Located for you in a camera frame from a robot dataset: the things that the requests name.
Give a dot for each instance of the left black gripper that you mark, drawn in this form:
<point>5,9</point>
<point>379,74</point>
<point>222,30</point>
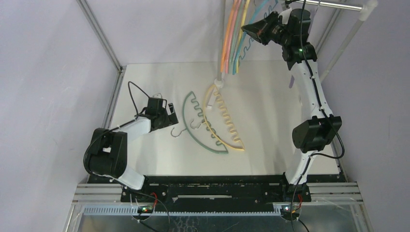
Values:
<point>170,119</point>

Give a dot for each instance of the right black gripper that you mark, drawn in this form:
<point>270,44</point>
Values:
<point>267,28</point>

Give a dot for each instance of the teal plastic hanger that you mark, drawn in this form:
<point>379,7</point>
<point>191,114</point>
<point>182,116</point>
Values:
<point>241,52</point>

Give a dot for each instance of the light green plastic hanger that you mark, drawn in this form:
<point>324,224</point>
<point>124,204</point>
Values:
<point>235,35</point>

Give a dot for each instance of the orange plastic hanger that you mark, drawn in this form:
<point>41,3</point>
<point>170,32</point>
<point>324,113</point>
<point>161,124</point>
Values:
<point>226,38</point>

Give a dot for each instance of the pink plastic hanger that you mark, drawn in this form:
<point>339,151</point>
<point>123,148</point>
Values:
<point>231,38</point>

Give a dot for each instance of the purple plastic hanger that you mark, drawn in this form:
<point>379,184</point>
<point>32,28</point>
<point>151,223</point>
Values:
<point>312,12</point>

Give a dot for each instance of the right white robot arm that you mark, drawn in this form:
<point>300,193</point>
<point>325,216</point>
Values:
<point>319,125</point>

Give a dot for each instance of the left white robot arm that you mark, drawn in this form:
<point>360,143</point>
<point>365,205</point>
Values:
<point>108,153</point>

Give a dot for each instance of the dark green plastic hanger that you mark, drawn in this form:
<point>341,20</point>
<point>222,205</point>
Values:
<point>198,134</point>

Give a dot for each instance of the pale yellow plastic hanger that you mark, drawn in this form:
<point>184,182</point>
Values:
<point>214,91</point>

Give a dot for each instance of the chrome clothes rack bar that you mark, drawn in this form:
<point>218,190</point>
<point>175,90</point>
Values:
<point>331,4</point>

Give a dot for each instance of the left small circuit board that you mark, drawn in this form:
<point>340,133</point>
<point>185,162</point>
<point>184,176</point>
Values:
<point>145,210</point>

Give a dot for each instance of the small circuit board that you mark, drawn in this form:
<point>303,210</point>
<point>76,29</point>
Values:
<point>145,210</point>
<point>287,210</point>

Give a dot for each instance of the right small circuit board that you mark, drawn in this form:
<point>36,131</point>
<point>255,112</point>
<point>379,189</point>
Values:
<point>287,210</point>

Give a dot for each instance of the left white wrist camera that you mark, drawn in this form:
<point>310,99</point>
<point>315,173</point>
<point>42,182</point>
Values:
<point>158,95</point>

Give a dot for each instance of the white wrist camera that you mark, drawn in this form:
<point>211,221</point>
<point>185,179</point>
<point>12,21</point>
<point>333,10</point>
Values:
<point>158,95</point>
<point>284,16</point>

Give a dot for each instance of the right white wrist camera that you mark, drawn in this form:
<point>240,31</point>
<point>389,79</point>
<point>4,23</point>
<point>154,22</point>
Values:
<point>284,16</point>

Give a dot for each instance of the white clothes rack left post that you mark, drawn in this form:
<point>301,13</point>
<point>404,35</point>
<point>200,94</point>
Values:
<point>219,80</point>

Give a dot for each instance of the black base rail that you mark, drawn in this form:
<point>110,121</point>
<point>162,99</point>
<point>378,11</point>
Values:
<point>229,193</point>

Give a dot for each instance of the left aluminium frame profile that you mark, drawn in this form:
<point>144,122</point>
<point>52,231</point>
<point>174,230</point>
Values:
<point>102,38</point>

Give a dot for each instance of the aluminium frame profile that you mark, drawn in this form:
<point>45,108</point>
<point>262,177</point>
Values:
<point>102,38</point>
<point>324,46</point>

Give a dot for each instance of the white slotted cable duct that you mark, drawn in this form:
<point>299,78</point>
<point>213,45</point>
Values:
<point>131,210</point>

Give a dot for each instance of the right aluminium frame profile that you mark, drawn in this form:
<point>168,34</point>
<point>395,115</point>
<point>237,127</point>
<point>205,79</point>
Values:
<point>324,46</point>

